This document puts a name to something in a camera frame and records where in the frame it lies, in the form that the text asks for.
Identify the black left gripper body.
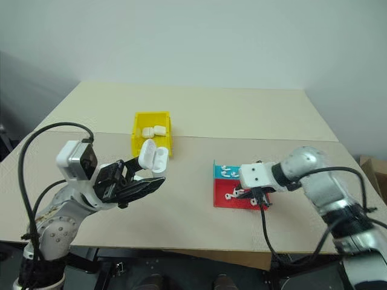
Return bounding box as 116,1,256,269
92,161,131,210

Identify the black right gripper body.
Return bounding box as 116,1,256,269
249,186,272,207

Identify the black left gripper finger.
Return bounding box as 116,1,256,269
120,156,145,182
115,176,167,204

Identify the yellow plastic bin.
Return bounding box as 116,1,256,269
130,111,174,158

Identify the red flat tray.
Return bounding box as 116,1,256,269
213,178,273,210

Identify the blue flat tray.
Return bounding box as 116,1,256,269
212,159,243,181

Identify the dark rounded shape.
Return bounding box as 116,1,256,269
213,273,237,290

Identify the brown cardboard box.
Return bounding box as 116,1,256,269
359,154,387,209

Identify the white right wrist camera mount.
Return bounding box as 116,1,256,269
238,162,296,193

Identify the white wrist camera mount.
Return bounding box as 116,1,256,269
56,140,99,182
238,162,296,193

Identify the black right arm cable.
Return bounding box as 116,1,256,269
258,166,387,267

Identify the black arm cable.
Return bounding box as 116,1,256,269
17,121,95,290
258,166,387,267

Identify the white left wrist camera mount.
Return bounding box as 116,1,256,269
56,140,99,182

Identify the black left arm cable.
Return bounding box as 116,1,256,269
17,121,95,290

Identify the black table frame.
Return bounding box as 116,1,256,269
0,240,348,290

